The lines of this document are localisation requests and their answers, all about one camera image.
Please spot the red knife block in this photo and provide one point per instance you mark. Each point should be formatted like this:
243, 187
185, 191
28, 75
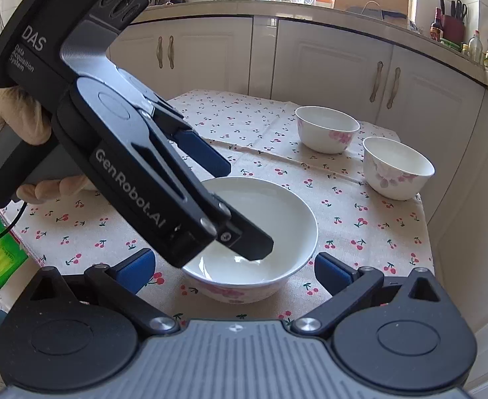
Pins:
453, 25

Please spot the dark sauce bottle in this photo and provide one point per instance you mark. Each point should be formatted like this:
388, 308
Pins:
436, 29

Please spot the person's left hand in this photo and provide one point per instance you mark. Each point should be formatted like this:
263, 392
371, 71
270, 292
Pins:
15, 112

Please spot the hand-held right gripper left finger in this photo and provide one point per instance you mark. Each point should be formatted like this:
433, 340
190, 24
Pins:
138, 272

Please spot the white cabinet door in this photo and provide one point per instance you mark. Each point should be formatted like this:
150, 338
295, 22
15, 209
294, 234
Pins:
136, 66
327, 62
210, 54
435, 104
476, 216

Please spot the cherry print tablecloth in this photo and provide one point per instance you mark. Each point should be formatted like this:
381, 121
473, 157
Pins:
269, 141

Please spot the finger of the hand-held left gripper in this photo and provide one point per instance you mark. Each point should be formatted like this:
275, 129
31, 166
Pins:
204, 153
165, 199

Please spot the white bowl pink floral print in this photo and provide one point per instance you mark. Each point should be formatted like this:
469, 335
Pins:
287, 224
397, 166
327, 129

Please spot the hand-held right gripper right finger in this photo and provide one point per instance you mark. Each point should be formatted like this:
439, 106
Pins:
333, 274

